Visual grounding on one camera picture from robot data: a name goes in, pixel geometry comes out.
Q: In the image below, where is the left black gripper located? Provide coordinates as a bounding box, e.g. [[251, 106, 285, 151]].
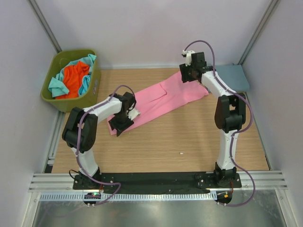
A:
[[109, 112, 134, 136]]

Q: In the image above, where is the pink t shirt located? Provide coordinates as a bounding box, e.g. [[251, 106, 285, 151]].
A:
[[107, 72, 209, 136]]

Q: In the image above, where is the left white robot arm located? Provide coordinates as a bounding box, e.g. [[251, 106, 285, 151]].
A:
[[62, 92, 140, 190]]

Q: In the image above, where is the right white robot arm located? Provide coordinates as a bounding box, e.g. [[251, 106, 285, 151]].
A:
[[179, 51, 246, 187]]

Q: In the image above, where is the green plastic bin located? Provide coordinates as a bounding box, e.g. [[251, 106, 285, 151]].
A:
[[41, 49, 101, 113]]

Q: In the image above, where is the folded grey-blue t shirt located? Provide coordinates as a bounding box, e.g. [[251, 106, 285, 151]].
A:
[[202, 65, 250, 96]]

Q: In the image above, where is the orange t shirt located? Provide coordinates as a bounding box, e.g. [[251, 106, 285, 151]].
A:
[[55, 61, 90, 99]]

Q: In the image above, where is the teal t shirt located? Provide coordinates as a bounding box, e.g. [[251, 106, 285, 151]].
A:
[[48, 54, 97, 98]]

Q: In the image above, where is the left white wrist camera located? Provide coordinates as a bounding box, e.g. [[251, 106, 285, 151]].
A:
[[127, 108, 141, 120]]

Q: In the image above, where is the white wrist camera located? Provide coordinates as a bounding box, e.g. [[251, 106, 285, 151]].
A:
[[127, 108, 141, 120], [182, 50, 195, 66]]

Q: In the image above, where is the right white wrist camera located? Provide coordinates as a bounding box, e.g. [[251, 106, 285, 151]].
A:
[[182, 50, 195, 66]]

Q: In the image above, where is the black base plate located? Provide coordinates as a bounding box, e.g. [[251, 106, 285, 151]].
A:
[[72, 171, 242, 196]]

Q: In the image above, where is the white slotted cable duct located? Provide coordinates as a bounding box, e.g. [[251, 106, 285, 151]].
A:
[[40, 192, 217, 202]]

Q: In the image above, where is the aluminium frame rail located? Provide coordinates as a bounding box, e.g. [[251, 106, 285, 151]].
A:
[[29, 171, 288, 192]]

